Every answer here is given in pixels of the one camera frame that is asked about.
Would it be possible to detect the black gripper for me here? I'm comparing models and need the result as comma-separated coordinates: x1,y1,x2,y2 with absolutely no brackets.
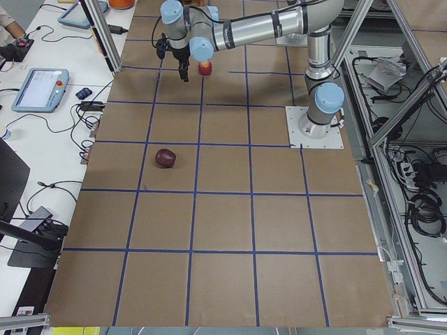
156,33,191,82

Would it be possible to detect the dark red apple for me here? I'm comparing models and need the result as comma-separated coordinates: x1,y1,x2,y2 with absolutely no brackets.
154,149,177,168

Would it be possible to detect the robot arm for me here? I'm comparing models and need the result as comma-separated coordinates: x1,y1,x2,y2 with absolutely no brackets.
154,1,344,140

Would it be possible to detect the person's forearm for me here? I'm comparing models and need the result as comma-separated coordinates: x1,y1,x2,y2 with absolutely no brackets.
0,7,25,39

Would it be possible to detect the orange cylindrical container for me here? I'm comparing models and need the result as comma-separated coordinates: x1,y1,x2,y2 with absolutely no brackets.
108,0,135,10

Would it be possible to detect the dark blue pouch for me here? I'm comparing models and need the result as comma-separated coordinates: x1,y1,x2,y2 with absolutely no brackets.
75,87,92,100

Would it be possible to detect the far teach pendant tablet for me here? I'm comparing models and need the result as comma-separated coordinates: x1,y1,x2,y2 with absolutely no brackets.
57,1,109,29

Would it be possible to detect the teach pendant tablet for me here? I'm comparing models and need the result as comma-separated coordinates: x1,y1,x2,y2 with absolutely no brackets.
11,68,70,113
57,1,109,29

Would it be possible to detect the near teach pendant tablet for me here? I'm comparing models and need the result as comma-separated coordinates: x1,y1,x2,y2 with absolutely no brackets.
11,68,70,113

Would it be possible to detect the grey hub box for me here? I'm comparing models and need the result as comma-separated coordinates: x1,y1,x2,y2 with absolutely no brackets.
19,206,53,232

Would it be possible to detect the black monitor stand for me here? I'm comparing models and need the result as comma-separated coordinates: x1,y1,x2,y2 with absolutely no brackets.
0,137,69,269

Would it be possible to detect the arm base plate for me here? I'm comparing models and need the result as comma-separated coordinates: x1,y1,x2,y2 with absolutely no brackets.
275,33,307,47
285,106,344,150

